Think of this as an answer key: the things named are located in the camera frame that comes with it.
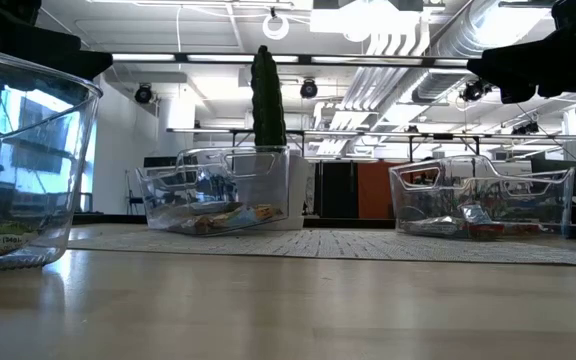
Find dark background chair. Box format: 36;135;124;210
125;169;147;216

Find grey woven table mat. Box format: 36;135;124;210
66;228;576;268

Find orange cabinet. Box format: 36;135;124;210
356;160;404;220

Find white cable ring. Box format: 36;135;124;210
261;13;291;41

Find light blue granola bar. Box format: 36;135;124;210
227;204;285;227

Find green cactus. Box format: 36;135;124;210
250;44;288;149

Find black cabinet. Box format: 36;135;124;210
312;159;359;220

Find black overhead beam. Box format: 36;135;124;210
102;52;474;70

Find white ceiling light panel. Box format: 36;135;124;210
310;7;422;36

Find black ceiling spotlight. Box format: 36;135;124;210
299;78;319;100
134;83;154;105
511;121;540;136
460;79;492;104

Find red chewy granola bar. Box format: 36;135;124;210
467;222;507;240
505;222;544;237

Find clear plastic bin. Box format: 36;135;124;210
135;145;292;237
0;42;104;274
388;154;576;242

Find silver ventilation duct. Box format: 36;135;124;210
410;0;559;104

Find snack packets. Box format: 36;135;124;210
167;212;239;236

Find white hexagonal plant pot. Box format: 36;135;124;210
247;149;314;232

